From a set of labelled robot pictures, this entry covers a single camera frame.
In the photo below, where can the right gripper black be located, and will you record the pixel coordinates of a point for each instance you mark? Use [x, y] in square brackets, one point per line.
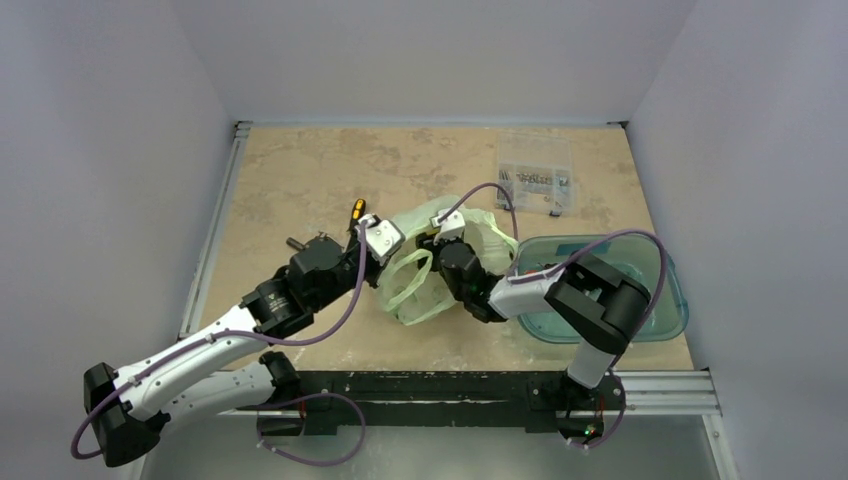
[430, 244]

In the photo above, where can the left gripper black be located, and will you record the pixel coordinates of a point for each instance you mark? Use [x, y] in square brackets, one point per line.
[376, 271]

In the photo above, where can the light green plastic bag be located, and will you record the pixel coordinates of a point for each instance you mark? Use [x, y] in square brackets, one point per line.
[408, 290]

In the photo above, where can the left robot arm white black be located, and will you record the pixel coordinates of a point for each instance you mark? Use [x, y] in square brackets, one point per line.
[234, 362]

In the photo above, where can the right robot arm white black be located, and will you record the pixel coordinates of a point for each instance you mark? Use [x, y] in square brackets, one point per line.
[604, 306]

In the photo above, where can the grey metal tool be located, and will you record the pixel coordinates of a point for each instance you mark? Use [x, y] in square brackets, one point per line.
[298, 245]

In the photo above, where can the black yellow screwdriver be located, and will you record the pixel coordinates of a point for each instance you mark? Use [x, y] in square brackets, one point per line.
[357, 212]

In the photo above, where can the clear screw organizer box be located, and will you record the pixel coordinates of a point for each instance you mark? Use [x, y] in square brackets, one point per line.
[537, 173]

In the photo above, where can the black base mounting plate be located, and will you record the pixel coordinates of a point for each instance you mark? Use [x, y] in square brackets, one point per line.
[535, 401]

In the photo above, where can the teal plastic container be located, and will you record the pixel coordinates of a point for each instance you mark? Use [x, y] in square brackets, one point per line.
[634, 255]

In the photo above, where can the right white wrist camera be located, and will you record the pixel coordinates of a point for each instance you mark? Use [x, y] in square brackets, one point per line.
[448, 225]

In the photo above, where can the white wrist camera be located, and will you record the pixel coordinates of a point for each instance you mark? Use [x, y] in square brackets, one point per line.
[448, 225]
[382, 237]

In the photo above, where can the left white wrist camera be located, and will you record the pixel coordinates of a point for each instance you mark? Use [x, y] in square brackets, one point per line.
[382, 237]

